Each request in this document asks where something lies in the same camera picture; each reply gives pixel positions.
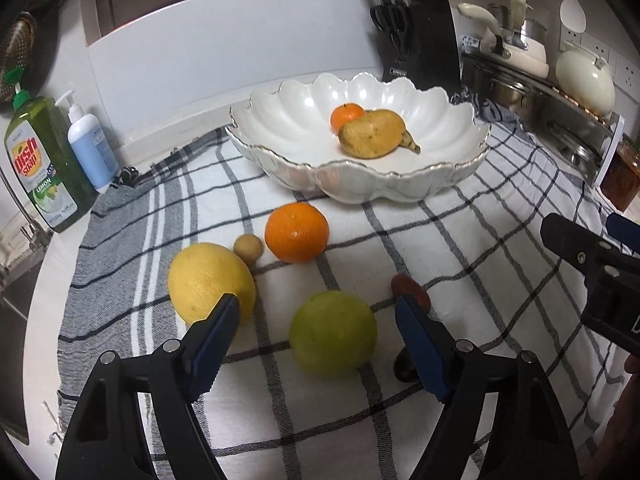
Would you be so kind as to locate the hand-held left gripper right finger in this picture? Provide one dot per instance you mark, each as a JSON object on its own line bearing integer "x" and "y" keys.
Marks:
{"x": 425, "y": 350}

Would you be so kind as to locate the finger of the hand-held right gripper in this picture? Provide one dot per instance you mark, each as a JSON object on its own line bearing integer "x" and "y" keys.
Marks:
{"x": 565, "y": 235}
{"x": 625, "y": 232}

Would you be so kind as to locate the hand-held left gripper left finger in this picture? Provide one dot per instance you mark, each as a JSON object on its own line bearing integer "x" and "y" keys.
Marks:
{"x": 215, "y": 345}

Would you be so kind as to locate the dark purple plum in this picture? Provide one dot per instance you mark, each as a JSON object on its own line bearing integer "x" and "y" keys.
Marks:
{"x": 405, "y": 367}

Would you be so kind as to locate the yellow lemon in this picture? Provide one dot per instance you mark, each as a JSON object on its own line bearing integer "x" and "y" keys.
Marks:
{"x": 207, "y": 280}

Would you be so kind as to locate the small red fruit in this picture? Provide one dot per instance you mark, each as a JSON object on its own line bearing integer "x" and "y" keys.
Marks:
{"x": 407, "y": 285}

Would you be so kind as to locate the green apple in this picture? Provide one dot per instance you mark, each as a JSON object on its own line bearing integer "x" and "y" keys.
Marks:
{"x": 332, "y": 332}

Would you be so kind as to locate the orange mandarin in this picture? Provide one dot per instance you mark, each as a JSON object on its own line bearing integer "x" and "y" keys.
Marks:
{"x": 345, "y": 116}
{"x": 297, "y": 232}

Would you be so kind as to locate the spotted yellow banana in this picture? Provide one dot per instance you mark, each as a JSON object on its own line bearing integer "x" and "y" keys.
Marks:
{"x": 411, "y": 144}

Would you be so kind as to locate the yellow mango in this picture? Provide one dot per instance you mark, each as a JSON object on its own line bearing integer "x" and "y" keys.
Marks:
{"x": 372, "y": 135}

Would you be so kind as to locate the white scalloped bowl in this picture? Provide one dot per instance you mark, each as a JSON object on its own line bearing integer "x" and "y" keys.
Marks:
{"x": 300, "y": 130}

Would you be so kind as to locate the person's right hand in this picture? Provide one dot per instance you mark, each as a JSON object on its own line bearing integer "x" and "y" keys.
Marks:
{"x": 627, "y": 440}

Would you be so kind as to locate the honey jar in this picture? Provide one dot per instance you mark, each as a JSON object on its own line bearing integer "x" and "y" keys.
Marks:
{"x": 622, "y": 175}

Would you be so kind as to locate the metal kitchen shelf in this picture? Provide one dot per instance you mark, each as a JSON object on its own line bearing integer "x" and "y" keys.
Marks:
{"x": 605, "y": 160}

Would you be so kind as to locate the glass pot lid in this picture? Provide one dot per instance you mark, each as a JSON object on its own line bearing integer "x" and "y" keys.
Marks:
{"x": 572, "y": 145}

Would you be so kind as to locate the grey white checked cloth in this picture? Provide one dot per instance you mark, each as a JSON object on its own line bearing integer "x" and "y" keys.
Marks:
{"x": 475, "y": 270}

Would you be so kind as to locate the white round kettle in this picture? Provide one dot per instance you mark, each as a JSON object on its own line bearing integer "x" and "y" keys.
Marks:
{"x": 585, "y": 80}

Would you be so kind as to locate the large steel pot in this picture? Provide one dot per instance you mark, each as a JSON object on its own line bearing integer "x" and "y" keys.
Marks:
{"x": 500, "y": 90}

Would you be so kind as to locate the stainless steel sink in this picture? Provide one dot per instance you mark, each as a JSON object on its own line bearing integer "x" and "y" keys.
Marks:
{"x": 15, "y": 290}

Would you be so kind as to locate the patterned paper box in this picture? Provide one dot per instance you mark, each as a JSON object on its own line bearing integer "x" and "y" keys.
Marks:
{"x": 474, "y": 44}

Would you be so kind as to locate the large chrome faucet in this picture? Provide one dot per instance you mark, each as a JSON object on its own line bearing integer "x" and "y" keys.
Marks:
{"x": 22, "y": 240}

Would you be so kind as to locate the white blue pump bottle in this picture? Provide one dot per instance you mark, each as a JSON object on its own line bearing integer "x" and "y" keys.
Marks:
{"x": 92, "y": 150}

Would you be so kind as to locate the black knife block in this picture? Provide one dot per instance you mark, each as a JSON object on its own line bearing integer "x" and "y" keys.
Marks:
{"x": 430, "y": 45}

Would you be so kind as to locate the green dish soap bottle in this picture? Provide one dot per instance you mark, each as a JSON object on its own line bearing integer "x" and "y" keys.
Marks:
{"x": 42, "y": 160}

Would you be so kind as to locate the black kitchen scissors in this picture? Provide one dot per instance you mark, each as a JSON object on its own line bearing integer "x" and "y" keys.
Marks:
{"x": 392, "y": 27}

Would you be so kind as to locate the dark perforated strainer pan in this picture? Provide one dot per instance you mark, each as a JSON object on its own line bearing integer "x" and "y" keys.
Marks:
{"x": 20, "y": 60}

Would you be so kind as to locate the white wall sockets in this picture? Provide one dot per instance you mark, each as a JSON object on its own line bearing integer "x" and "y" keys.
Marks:
{"x": 607, "y": 57}

